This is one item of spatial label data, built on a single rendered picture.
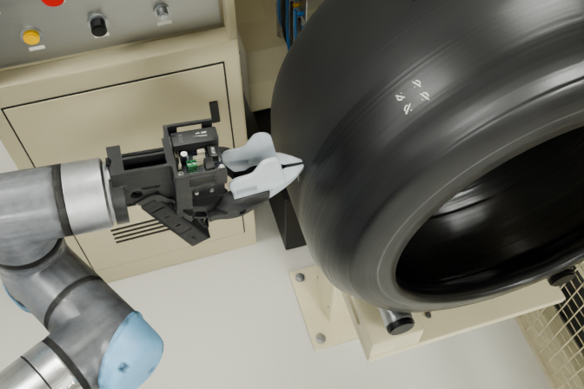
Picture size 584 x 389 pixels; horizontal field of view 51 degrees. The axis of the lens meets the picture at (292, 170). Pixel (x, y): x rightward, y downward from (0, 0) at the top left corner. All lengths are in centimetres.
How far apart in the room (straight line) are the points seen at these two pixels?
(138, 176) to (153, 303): 141
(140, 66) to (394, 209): 85
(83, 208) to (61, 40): 76
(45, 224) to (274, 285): 142
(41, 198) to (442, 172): 38
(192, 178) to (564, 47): 37
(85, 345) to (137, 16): 83
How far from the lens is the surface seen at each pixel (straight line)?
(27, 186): 64
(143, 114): 146
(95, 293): 68
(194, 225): 72
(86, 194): 63
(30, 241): 66
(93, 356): 65
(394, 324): 97
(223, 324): 196
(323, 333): 193
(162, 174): 63
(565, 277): 108
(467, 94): 58
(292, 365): 190
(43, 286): 70
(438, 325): 111
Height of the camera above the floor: 181
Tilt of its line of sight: 54 degrees down
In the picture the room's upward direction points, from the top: straight up
